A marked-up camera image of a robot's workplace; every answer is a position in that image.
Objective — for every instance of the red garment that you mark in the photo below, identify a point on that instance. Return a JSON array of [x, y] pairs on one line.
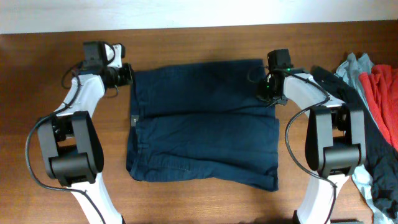
[[380, 89]]

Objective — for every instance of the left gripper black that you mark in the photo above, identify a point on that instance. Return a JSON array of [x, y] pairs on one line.
[[127, 74]]

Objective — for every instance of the navy blue shorts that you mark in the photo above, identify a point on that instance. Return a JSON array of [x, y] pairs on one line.
[[203, 120]]

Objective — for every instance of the light grey garment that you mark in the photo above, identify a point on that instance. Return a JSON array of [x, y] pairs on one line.
[[349, 71]]

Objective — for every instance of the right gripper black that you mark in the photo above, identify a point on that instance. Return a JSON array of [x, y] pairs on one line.
[[261, 92]]

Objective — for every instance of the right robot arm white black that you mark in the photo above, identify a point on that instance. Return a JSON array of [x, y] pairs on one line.
[[335, 140]]

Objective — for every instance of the black garment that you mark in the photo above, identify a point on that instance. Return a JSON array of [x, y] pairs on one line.
[[381, 157]]

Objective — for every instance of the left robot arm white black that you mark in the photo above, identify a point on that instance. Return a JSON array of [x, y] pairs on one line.
[[71, 148]]

